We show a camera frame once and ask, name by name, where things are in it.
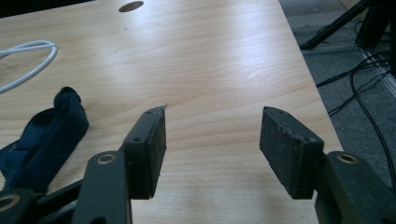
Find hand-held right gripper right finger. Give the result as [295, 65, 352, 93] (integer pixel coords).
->
[259, 105, 325, 200]

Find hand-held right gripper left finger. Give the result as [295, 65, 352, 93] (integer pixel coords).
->
[121, 105, 168, 201]

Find navy blue bow tie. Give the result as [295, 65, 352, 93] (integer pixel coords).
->
[0, 86, 90, 194]

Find white wire rack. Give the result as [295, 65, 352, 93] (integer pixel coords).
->
[0, 39, 59, 94]

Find black stand legs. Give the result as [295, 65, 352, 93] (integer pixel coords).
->
[299, 0, 396, 51]

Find long black floor cable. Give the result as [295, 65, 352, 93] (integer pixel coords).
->
[348, 69, 396, 189]

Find black floor cables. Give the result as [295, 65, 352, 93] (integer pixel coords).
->
[301, 42, 396, 101]

